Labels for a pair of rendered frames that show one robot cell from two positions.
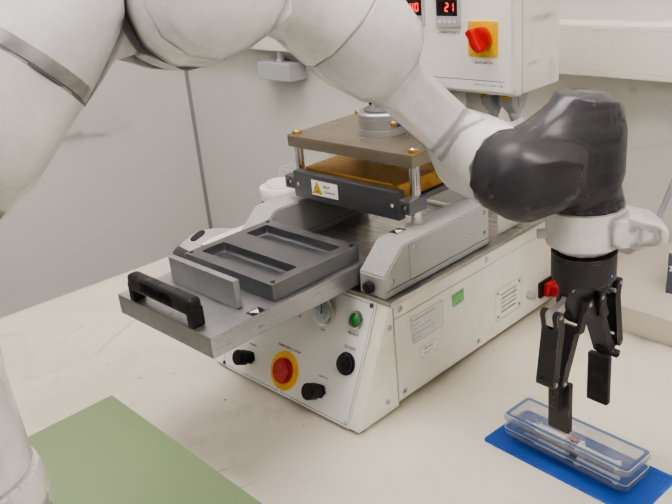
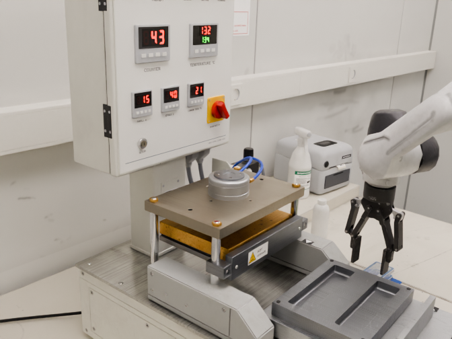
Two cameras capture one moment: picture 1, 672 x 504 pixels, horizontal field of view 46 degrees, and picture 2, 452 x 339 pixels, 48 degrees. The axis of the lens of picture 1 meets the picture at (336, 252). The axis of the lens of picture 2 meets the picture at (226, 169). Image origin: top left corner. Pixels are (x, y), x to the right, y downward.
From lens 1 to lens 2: 161 cm
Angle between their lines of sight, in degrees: 91
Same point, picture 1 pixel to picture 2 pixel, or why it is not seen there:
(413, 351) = not seen: hidden behind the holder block
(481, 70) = (213, 131)
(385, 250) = (332, 250)
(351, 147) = (271, 204)
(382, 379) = not seen: hidden behind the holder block
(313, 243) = (319, 280)
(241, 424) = not seen: outside the picture
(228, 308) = (432, 321)
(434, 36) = (184, 115)
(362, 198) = (282, 238)
